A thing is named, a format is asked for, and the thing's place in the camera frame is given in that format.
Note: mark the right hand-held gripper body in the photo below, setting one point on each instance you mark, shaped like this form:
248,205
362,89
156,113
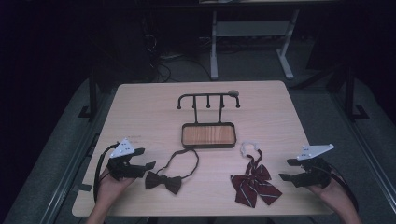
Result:
314,174

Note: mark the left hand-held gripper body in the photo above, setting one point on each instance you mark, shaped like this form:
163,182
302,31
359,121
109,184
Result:
123,168

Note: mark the dark brown bow tie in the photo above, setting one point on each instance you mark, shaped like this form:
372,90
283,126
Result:
163,182

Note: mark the dark red striped bow tie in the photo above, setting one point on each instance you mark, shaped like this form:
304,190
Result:
255,183

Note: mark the black rack with wooden tray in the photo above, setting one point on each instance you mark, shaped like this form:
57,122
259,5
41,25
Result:
208,135

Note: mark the person's left hand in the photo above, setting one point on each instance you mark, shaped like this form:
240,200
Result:
112,186

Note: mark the person's right hand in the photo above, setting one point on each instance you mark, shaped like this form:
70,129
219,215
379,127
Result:
330,193

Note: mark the grey tape strip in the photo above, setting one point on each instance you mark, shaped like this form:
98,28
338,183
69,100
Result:
83,187

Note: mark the black metal stand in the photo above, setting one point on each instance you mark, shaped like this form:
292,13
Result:
92,93
349,93

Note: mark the small grey round disc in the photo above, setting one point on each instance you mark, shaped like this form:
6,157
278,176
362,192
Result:
233,93

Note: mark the grey metal desk frame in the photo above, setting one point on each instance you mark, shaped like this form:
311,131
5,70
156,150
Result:
249,28

